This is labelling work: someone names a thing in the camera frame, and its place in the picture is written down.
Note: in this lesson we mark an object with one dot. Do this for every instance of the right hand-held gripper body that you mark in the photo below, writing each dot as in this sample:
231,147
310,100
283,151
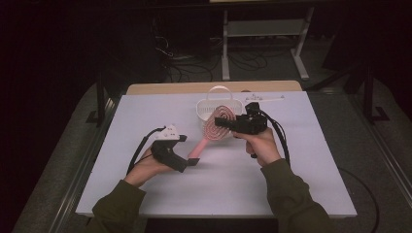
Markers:
251,123

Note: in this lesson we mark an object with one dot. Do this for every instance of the pink hairbrush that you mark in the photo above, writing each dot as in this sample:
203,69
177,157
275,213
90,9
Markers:
202,147

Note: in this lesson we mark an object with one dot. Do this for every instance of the white ribbed plastic basket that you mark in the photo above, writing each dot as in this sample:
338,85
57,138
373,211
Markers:
204,110

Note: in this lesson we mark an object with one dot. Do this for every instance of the person's left hand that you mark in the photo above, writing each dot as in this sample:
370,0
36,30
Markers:
145,168

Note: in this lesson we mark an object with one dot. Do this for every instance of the black stand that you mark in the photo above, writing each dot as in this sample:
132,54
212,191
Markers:
100,97
367,93

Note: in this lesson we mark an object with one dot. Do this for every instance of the white flat strip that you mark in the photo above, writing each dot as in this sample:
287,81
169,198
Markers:
265,99

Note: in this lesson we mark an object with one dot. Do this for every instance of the person's right hand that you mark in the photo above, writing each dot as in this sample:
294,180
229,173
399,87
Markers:
262,145

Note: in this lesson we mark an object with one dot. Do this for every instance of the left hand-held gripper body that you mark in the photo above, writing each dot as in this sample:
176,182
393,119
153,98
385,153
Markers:
168,152

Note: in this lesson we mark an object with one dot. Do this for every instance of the metal floor rail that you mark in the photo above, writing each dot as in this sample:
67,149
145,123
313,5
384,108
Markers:
385,155
81,174

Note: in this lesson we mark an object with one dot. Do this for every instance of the white metal stand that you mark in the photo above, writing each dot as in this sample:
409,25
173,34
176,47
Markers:
265,28

